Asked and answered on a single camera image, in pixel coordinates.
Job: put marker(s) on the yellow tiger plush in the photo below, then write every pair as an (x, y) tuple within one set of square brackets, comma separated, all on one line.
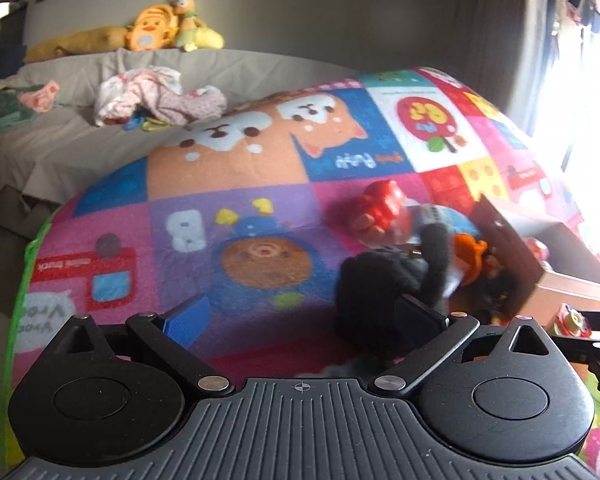
[(150, 30)]

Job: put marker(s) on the pink cardboard box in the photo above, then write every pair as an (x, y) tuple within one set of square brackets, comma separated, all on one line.
[(510, 255)]

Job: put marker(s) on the blue sponge packet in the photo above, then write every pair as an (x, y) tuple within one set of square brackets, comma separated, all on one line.
[(445, 215)]

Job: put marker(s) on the yellow plush pillow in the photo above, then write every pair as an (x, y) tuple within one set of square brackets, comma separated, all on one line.
[(80, 42)]

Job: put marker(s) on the green yellow plush toy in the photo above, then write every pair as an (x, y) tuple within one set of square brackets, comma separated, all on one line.
[(197, 30)]

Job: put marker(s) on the grey sofa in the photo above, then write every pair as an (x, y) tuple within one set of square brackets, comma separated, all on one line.
[(55, 150)]

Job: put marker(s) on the green cloth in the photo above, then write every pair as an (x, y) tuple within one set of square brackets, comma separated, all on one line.
[(7, 110)]

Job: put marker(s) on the black plush toy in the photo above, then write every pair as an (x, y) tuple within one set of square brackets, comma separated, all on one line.
[(380, 285)]

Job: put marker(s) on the pile of pink white clothes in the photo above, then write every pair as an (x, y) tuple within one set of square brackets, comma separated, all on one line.
[(150, 92)]

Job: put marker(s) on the colourful cartoon play mat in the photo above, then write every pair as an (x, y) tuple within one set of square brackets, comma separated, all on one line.
[(230, 200)]

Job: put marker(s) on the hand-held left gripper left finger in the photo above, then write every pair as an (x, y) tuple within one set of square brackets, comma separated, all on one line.
[(187, 320)]

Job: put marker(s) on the orange plastic pumpkin shell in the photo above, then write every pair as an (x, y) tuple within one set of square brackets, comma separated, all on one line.
[(472, 257)]

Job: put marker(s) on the brass figurine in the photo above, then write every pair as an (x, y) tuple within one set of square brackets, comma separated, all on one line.
[(574, 321)]

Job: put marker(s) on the dark cabinet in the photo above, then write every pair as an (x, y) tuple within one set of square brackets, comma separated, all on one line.
[(2, 40)]

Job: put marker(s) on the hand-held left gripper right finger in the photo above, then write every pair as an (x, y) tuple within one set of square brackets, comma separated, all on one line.
[(422, 317)]

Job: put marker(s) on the pink cloth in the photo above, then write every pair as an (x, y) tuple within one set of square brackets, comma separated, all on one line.
[(41, 96)]

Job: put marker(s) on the red toy figure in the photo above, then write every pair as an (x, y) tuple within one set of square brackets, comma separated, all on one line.
[(382, 210)]

